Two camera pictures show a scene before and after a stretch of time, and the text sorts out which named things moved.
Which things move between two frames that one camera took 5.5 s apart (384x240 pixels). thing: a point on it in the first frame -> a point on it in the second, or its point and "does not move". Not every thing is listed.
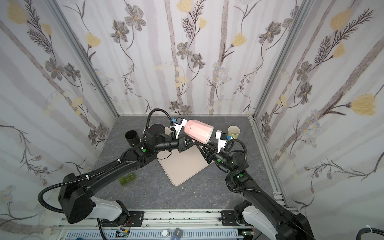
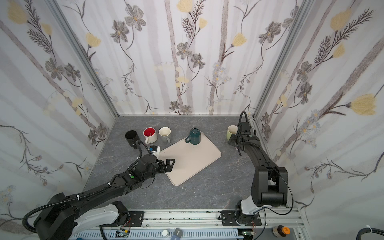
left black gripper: (182, 143) -> (161, 166)
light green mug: (233, 131) does not move
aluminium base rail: (174, 225) does not move
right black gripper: (208, 154) -> (235, 140)
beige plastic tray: (180, 166) does not move
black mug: (132, 138) does not move
